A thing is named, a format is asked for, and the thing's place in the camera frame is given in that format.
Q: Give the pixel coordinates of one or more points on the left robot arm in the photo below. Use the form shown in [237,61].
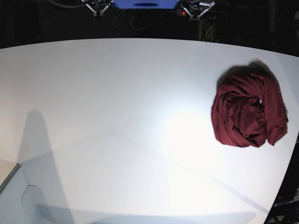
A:
[195,9]

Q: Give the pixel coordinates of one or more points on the black power strip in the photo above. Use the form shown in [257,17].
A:
[206,14]

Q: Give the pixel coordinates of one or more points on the maroon t-shirt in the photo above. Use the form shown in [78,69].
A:
[249,110]

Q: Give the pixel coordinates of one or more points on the blue box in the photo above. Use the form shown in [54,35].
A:
[145,4]

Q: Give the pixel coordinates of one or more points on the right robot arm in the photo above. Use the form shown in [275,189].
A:
[99,8]

